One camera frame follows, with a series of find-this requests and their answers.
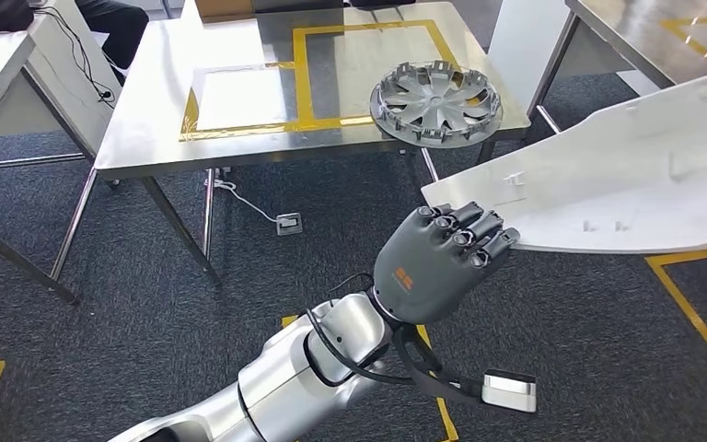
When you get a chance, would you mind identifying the silver wheel hubcap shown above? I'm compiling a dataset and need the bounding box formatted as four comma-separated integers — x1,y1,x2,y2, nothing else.
369,59,504,149

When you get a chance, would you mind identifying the person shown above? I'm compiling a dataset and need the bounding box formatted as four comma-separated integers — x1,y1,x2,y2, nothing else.
75,0,150,71

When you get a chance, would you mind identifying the white plastic body panel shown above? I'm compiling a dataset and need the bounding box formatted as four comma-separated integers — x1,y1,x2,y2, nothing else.
420,64,707,256

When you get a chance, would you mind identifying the white power cable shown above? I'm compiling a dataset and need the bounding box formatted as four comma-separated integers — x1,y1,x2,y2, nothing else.
203,175,282,225

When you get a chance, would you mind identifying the metal floor outlet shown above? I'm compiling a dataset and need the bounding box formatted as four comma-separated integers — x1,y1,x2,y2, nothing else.
275,211,304,238

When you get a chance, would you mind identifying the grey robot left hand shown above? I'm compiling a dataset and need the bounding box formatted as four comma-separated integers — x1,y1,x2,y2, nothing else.
373,204,521,326

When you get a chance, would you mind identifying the white side panel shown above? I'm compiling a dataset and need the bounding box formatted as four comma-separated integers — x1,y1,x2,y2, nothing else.
27,0,126,158
487,0,573,115

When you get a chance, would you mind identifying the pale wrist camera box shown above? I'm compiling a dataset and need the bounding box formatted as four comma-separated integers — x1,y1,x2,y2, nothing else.
481,368,539,414

